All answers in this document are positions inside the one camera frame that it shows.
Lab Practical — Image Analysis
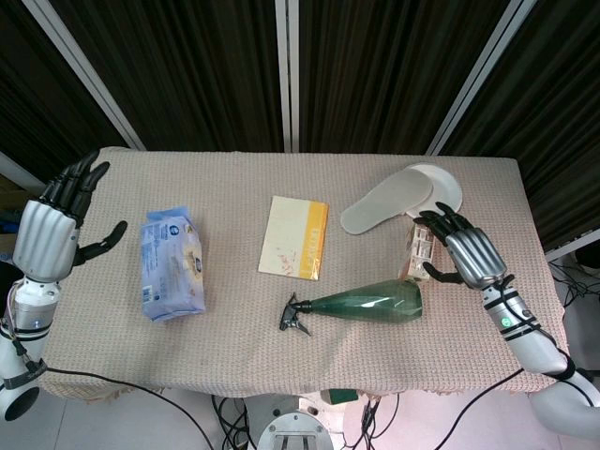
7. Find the robot base column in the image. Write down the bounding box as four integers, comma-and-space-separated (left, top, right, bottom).
256, 394, 332, 450

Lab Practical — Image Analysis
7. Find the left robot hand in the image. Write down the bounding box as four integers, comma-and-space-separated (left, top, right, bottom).
12, 150, 128, 284

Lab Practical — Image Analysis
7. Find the small clear snack box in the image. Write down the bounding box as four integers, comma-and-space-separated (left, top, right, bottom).
397, 221, 442, 282

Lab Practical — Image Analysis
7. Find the black curtain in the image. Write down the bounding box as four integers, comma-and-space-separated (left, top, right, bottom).
0, 0, 600, 245

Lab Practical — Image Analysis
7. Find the green spray bottle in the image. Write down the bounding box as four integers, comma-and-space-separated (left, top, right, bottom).
278, 277, 424, 337

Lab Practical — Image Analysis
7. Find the white paper plate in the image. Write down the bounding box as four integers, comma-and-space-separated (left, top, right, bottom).
401, 161, 464, 219

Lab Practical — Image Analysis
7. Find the white partition frame post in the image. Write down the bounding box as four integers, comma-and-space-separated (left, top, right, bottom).
22, 0, 147, 152
274, 0, 301, 153
424, 0, 544, 156

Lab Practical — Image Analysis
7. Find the blue wet wipes pack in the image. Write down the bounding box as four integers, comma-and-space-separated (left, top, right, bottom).
141, 204, 207, 324

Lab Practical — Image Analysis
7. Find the beige woven tablecloth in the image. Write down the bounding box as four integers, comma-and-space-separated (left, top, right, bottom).
37, 145, 571, 405

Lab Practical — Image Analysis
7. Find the grey shoe insole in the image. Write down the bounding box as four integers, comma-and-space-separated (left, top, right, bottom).
339, 167, 434, 235

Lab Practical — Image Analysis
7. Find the yellow and cream booklet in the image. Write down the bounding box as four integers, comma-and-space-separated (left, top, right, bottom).
256, 195, 331, 282

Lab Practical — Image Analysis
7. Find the green box under table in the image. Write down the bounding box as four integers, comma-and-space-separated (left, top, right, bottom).
327, 388, 361, 406

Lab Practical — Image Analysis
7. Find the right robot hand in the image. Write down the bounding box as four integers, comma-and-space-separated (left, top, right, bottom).
412, 202, 509, 290

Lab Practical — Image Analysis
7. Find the black cable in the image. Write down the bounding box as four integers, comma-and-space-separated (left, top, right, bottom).
440, 367, 525, 450
44, 367, 221, 450

